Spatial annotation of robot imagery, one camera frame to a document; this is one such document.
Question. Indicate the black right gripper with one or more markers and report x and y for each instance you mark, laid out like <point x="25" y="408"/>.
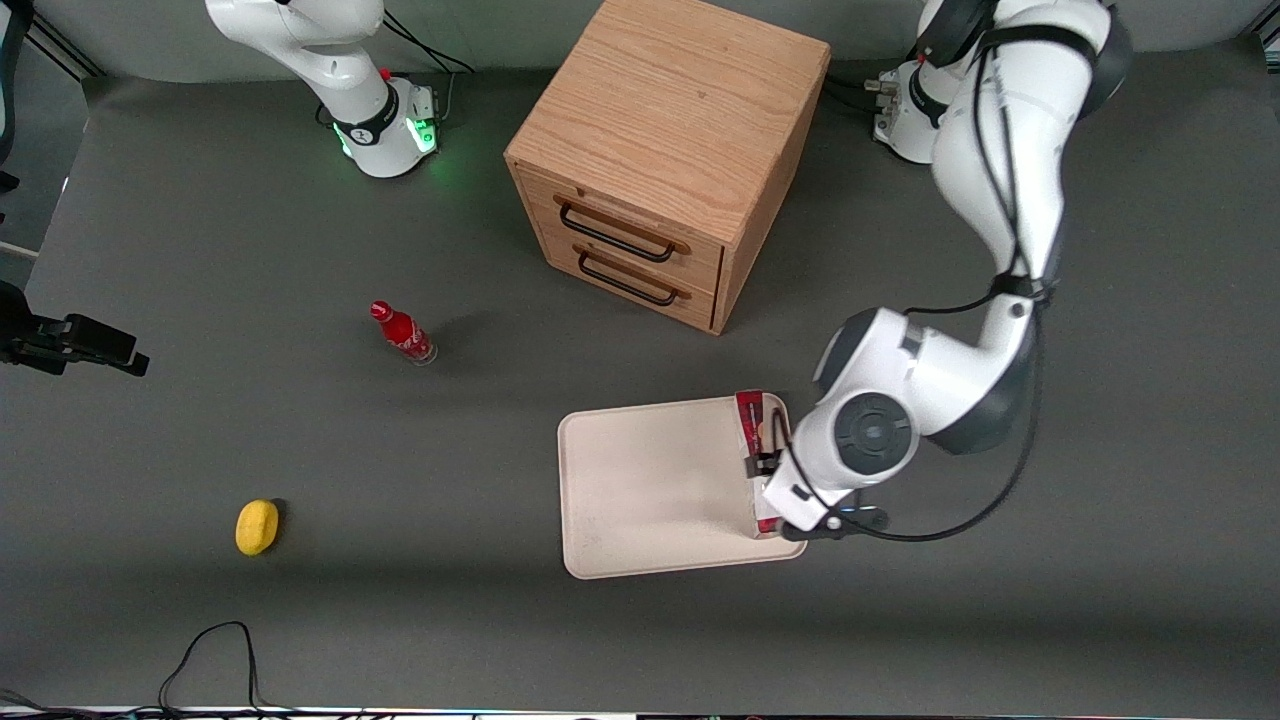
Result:
<point x="15" y="313"/>

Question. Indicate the red cookie box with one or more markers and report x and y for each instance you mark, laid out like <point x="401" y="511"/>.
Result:
<point x="755" y="420"/>

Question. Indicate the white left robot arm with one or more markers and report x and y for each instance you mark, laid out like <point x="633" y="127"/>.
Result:
<point x="1000" y="150"/>

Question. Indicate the white rectangular tray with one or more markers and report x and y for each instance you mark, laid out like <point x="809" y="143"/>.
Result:
<point x="650" y="490"/>

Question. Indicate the wooden drawer front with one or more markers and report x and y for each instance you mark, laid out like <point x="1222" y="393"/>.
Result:
<point x="700" y="308"/>
<point x="700" y="262"/>

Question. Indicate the grey table cover sheet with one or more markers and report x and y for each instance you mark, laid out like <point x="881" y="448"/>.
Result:
<point x="900" y="620"/>

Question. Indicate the yellow lemon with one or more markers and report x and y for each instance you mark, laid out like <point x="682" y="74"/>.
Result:
<point x="256" y="527"/>

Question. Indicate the red cola bottle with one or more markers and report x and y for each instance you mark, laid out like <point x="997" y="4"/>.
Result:
<point x="402" y="332"/>

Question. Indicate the wooden drawer cabinet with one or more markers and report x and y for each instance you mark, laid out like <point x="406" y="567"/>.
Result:
<point x="680" y="110"/>

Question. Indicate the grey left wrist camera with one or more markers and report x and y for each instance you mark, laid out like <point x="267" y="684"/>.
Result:
<point x="810" y="528"/>

